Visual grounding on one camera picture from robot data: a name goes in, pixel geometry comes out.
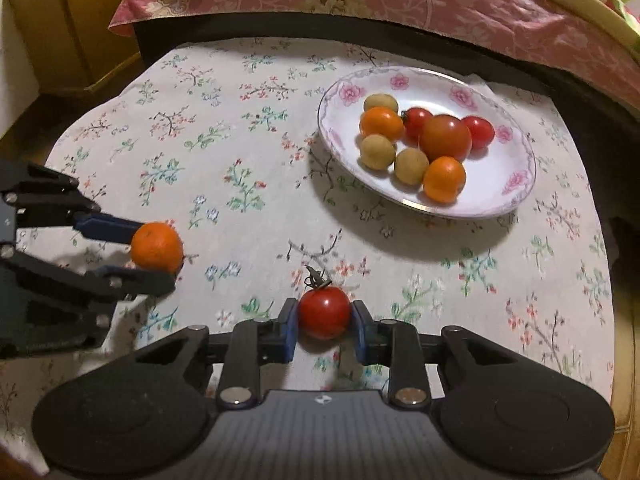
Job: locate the pink floral bedspread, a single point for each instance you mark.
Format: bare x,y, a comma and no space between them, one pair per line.
450,5

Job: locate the small red tomato with calyx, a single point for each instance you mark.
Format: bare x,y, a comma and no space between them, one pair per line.
415,124

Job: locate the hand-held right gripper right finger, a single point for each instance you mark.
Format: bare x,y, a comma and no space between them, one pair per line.
359,332

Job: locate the white plate with pink flowers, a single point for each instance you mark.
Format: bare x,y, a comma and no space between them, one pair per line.
500,180

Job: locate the yellow wooden cabinet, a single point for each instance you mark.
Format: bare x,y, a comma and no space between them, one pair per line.
60,20

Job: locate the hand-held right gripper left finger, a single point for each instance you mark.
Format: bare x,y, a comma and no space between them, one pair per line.
289,331

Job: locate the large orange-red tomato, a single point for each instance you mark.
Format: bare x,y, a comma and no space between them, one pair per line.
445,137

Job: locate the small orange mandarin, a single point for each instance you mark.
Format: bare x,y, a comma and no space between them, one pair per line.
381,124

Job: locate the large orange mandarin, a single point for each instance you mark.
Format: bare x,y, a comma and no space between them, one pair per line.
157,247

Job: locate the tan longan fruit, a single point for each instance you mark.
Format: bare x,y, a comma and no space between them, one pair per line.
377,151
381,102
411,165

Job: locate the floral white tablecloth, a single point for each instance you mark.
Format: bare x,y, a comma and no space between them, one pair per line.
225,135

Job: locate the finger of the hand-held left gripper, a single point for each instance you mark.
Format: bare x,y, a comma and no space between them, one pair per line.
130,284
107,227

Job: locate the smooth red tomato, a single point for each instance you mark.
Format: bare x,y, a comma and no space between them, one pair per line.
480,131

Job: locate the red tomato with long stem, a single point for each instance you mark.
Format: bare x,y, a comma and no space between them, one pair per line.
324,312

